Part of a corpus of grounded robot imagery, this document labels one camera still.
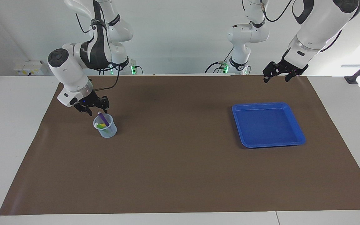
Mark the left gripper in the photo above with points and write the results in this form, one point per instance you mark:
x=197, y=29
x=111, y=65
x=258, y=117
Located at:
x=292, y=68

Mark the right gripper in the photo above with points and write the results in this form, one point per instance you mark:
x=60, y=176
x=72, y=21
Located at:
x=90, y=100

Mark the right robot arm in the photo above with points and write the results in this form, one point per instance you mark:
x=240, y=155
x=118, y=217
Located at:
x=70, y=70

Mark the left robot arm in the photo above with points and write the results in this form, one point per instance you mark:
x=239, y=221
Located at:
x=319, y=28

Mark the blue plastic tray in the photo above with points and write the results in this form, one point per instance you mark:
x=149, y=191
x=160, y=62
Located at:
x=267, y=125

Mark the purple pen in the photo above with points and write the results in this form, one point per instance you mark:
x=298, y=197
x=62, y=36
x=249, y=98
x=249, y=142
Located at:
x=103, y=118

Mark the yellow green pen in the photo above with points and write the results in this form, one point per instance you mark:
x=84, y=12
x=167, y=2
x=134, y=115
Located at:
x=100, y=125

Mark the clear plastic measuring cup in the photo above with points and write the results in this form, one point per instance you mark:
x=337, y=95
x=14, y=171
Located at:
x=108, y=131

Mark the white socket box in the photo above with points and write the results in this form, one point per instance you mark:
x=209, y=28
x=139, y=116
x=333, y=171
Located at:
x=28, y=68

